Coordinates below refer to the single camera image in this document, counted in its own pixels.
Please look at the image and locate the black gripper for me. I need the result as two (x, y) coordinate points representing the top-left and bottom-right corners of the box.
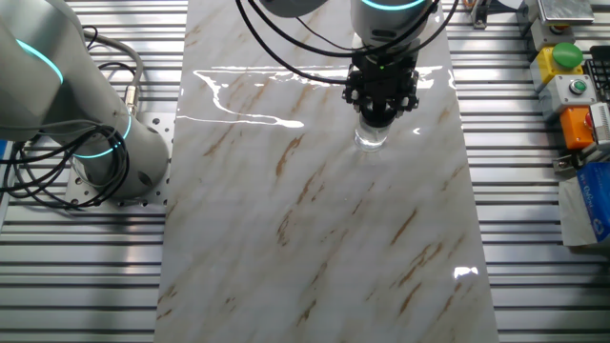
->
(342, 52), (420, 115)

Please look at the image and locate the clear glass jar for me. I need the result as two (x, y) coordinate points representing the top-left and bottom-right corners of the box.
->
(354, 121), (390, 153)

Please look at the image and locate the white marble pattern sheet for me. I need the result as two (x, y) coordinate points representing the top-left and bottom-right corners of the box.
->
(152, 0), (500, 343)

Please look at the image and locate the yellow box green mushroom button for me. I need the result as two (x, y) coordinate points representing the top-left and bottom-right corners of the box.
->
(530, 41), (585, 94)

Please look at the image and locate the grey box with red button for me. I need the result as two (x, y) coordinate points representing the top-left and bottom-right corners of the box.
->
(529, 18), (576, 51)

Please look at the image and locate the grey box small green button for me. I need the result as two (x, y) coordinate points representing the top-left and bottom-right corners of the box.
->
(538, 73), (598, 123)

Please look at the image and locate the orange box with red button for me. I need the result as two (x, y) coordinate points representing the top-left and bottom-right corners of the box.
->
(559, 105), (596, 151)

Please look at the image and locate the silver metal box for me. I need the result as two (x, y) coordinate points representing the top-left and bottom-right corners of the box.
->
(537, 0), (596, 26)

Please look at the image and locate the black keyboard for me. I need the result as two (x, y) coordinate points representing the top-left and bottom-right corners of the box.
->
(583, 45), (610, 104)

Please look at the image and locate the white vented device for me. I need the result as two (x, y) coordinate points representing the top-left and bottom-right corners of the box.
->
(588, 102), (610, 153)

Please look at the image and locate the silver perforated mounting plate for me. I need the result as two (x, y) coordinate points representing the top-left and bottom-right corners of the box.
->
(64, 111), (175, 209)

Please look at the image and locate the blue white plastic packet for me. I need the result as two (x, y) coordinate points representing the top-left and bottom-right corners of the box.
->
(558, 161), (610, 249)

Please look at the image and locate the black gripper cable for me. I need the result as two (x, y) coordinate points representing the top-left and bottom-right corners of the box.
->
(246, 0), (460, 58)
(234, 0), (349, 87)

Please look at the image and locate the metal post with orange cable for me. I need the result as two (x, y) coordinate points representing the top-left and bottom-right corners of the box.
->
(461, 0), (492, 30)

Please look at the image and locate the small metal bracket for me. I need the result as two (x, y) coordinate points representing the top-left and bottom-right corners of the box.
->
(552, 142), (601, 172)

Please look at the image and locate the grey cable with metal plug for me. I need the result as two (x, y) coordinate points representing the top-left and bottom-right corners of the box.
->
(78, 30), (145, 118)

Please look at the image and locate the black cable bundle at base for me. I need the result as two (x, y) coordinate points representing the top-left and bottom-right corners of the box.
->
(0, 124), (131, 211)

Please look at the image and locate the thin black cable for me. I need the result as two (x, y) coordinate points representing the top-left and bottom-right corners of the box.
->
(77, 24), (144, 90)

